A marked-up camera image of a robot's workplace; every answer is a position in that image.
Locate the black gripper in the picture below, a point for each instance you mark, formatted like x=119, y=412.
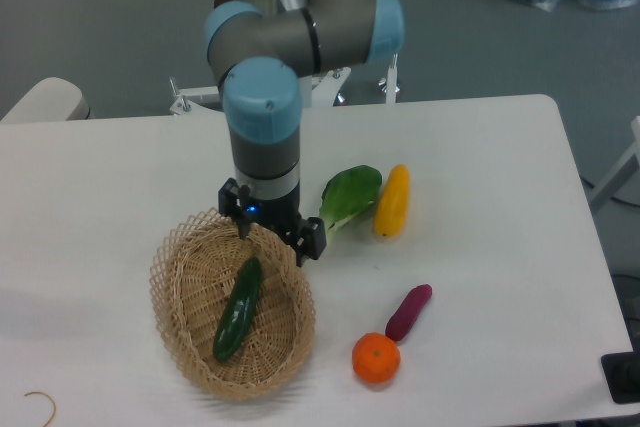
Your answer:
x=306, y=236

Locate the green cucumber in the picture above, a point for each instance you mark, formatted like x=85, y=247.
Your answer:
x=239, y=311

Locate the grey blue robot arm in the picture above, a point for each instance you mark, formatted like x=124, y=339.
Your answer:
x=258, y=52

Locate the woven wicker basket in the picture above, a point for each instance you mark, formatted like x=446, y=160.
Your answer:
x=192, y=277

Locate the green bok choy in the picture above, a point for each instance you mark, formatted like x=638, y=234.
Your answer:
x=346, y=195

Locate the yellow squash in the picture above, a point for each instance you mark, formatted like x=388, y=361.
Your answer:
x=393, y=206

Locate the purple sweet potato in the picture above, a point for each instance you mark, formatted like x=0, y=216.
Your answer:
x=403, y=319

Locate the orange tangerine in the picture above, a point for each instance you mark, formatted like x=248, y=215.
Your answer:
x=375, y=358

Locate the white chair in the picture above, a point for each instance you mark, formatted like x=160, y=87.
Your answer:
x=51, y=100

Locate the tan rubber band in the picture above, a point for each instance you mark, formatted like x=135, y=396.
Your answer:
x=51, y=402

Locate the black device at edge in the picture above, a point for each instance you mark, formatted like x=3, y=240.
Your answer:
x=622, y=376

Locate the white table leg frame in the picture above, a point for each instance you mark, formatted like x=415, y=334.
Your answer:
x=621, y=171

